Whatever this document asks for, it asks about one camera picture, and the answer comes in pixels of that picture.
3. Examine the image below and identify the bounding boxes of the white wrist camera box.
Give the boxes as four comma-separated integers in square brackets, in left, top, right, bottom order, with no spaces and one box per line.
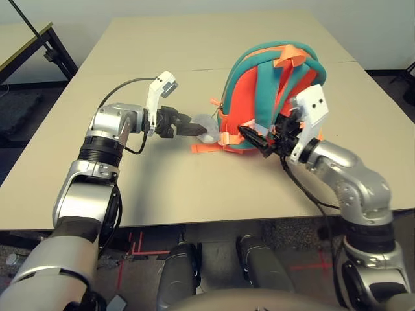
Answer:
[145,70,180,135]
[289,85,330,162]

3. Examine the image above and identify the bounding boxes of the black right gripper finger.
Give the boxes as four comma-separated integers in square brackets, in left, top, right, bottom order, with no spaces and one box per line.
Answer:
[238,125,275,154]

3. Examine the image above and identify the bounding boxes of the orange and teal backpack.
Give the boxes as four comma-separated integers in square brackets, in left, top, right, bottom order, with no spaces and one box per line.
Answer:
[190,40,327,156]

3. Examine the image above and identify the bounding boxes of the small grey flat piece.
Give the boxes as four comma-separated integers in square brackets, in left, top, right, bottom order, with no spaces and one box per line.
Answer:
[106,294,128,311]

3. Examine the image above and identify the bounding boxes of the black framed side table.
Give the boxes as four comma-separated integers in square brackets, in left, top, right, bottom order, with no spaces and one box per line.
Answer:
[0,0,79,92]

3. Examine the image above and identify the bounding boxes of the grey robot right leg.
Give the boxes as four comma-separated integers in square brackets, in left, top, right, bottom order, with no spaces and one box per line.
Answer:
[235,235,294,293]

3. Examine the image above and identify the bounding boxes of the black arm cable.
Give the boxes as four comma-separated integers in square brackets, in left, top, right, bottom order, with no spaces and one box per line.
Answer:
[96,76,160,259]
[279,154,345,307]

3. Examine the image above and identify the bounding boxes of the black tripod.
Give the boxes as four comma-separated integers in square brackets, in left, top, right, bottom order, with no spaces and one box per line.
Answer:
[401,60,415,105]

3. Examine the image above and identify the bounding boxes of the red floor tape lines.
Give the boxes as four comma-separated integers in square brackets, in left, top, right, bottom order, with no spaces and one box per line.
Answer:
[115,231,170,293]

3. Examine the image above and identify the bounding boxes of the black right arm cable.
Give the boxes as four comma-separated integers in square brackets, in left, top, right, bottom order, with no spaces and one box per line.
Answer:
[279,154,345,307]

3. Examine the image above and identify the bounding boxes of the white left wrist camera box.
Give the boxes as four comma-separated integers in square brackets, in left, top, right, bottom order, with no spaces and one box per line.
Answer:
[145,70,180,135]

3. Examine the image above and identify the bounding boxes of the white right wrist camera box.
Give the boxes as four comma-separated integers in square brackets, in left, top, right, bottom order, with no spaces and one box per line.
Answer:
[289,85,330,162]

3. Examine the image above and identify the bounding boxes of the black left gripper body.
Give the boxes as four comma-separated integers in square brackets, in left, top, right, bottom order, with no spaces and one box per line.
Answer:
[155,105,182,139]

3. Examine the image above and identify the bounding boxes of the grey robot leg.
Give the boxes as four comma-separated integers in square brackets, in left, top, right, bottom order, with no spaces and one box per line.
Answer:
[235,235,294,293]
[157,244,199,307]

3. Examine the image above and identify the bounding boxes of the grey plush toy pendant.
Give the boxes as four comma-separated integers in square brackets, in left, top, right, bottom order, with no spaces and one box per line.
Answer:
[191,113,222,144]

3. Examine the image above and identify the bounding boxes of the red floor tape cross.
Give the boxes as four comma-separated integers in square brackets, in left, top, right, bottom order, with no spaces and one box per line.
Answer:
[289,251,335,272]

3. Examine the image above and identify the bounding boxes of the grey robot left leg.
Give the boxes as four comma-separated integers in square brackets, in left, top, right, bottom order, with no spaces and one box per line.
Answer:
[157,244,199,307]

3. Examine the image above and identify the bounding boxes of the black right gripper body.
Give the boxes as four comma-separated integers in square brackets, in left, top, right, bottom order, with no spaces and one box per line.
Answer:
[264,111,306,158]

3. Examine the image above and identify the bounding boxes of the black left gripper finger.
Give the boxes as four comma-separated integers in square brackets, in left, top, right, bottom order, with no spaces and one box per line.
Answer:
[177,112,196,126]
[176,122,208,137]

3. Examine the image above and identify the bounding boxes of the beige robot torso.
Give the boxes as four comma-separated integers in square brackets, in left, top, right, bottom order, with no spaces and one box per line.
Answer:
[168,289,338,311]

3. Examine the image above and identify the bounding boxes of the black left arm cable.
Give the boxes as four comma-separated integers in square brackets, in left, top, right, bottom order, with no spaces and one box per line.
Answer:
[96,76,160,259]

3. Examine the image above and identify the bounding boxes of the speckled grey floor rug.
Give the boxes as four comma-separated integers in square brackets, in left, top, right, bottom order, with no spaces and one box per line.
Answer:
[261,220,329,251]

